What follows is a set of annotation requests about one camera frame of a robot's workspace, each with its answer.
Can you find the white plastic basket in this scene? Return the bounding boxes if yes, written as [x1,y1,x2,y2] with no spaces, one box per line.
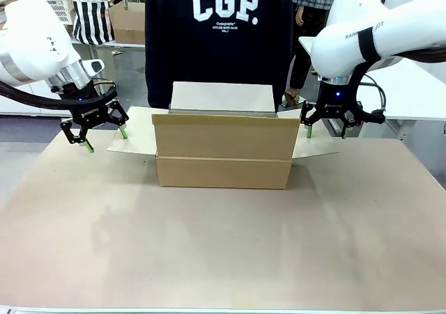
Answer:
[47,0,76,26]

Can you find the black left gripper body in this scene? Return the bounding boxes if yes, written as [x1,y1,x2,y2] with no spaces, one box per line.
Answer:
[51,79,109,126]

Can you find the black white striped bag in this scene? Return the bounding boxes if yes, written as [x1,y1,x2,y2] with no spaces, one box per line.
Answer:
[72,0,115,46]

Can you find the large brown cardboard box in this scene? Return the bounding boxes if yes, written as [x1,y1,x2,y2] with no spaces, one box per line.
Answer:
[106,81,341,190]

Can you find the open brown cardboard box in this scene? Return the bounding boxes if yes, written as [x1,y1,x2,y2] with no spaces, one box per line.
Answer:
[108,1,146,45]

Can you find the person in black sweatshirt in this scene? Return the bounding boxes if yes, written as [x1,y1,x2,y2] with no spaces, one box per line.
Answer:
[144,0,295,112]

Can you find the white table with metal legs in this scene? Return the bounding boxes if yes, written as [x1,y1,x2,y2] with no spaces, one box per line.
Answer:
[69,37,146,97]

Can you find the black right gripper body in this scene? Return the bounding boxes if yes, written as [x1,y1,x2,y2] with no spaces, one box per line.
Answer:
[316,81,360,119]

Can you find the black strap on arm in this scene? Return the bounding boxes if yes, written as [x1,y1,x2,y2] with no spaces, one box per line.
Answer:
[357,26,379,63]

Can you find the white side table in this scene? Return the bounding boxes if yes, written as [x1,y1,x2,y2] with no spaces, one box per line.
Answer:
[298,35,446,141]

